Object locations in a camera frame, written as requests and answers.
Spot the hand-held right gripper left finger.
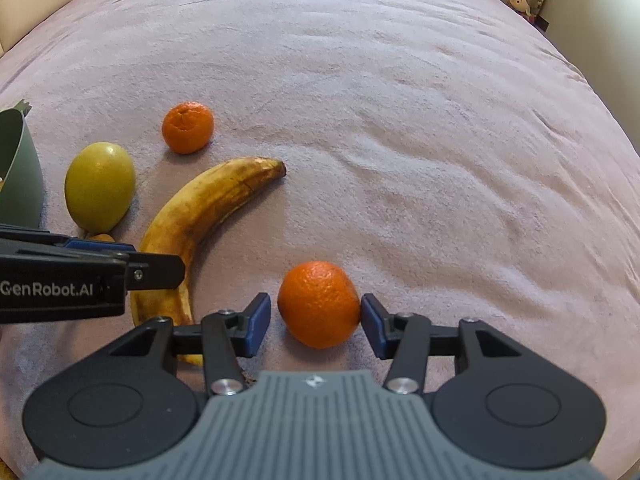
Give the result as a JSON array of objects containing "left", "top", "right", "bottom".
[{"left": 107, "top": 292, "right": 273, "bottom": 396}]

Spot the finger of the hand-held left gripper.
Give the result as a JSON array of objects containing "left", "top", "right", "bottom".
[
  {"left": 125, "top": 253, "right": 187, "bottom": 291},
  {"left": 65, "top": 239, "right": 136, "bottom": 257}
]

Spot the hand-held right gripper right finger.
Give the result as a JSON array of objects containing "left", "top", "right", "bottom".
[{"left": 360, "top": 293, "right": 526, "bottom": 395}]

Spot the orange tangerine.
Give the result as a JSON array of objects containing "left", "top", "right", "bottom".
[
  {"left": 277, "top": 261, "right": 362, "bottom": 350},
  {"left": 161, "top": 101, "right": 215, "bottom": 155}
]

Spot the spotted ripe banana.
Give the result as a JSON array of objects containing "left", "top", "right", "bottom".
[{"left": 130, "top": 156, "right": 287, "bottom": 367}]

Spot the green colander bowl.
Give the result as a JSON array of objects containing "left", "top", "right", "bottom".
[{"left": 0, "top": 99, "right": 45, "bottom": 231}]

